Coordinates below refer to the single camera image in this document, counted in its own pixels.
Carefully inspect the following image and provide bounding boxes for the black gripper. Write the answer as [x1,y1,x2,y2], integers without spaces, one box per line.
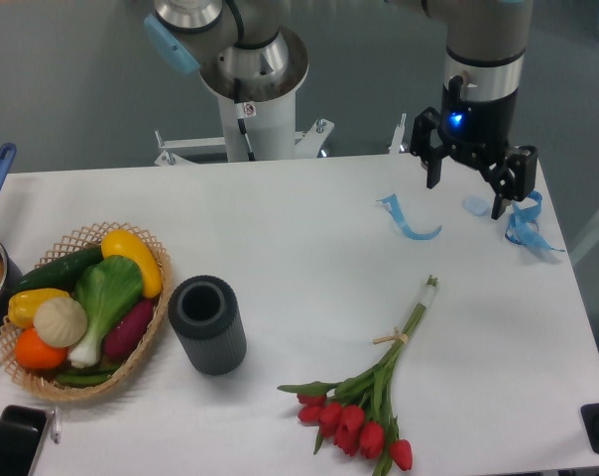
[410,89,537,220]

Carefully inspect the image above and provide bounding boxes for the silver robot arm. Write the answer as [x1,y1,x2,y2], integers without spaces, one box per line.
[144,1,538,217]

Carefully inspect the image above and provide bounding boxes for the pale blue small cap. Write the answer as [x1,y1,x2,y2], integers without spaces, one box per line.
[462,195,489,216]

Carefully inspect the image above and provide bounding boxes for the blue crumpled ribbon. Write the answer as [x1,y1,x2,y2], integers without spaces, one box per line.
[505,190,564,253]

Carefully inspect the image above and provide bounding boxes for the blue curled ribbon strip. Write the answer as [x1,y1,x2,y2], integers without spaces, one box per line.
[378,193,442,241]

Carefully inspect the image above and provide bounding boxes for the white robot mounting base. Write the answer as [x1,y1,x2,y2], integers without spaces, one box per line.
[153,91,409,168]

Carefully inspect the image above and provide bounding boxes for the red tulip bouquet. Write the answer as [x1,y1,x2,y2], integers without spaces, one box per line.
[278,275,438,475]

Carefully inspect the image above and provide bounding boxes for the dark grey ribbed vase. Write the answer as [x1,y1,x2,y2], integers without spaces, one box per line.
[168,275,247,376]

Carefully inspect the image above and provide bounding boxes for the yellow squash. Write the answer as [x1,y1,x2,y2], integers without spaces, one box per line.
[100,229,163,298]

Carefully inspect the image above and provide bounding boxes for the green bok choy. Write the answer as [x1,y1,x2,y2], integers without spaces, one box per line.
[68,255,143,369]

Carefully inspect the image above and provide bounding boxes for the purple sweet potato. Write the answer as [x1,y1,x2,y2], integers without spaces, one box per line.
[103,299,154,361]

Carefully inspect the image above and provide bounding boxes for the green cucumber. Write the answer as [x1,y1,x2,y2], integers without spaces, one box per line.
[13,247,103,294]

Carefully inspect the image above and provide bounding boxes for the green pea pods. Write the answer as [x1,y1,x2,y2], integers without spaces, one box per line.
[55,365,119,388]

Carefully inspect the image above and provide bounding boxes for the white steamed bun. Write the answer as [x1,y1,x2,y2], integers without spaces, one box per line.
[33,297,87,348]

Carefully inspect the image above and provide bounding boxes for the yellow bell pepper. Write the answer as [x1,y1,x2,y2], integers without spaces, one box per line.
[8,288,70,329]

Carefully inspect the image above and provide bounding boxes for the orange fruit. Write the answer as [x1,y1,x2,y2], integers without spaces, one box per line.
[14,327,67,370]

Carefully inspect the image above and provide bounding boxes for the clear pen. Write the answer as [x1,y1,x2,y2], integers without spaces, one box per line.
[50,406,61,444]

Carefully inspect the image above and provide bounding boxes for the black smartphone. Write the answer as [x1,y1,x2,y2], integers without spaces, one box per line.
[0,405,49,476]

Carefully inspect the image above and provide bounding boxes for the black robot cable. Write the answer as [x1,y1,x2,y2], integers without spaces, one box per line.
[232,77,257,162]

